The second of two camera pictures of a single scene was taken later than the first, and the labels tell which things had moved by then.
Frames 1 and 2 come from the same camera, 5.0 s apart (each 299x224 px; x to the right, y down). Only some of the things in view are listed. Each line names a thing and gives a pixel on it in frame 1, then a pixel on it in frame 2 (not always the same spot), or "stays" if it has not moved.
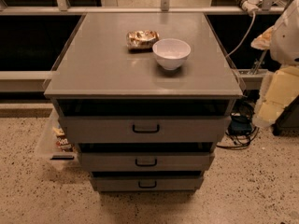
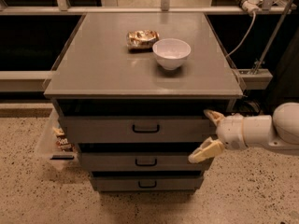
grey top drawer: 145,129 stays
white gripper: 286,42 to 231,132
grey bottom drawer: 148,184 stays
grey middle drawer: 145,161 stays
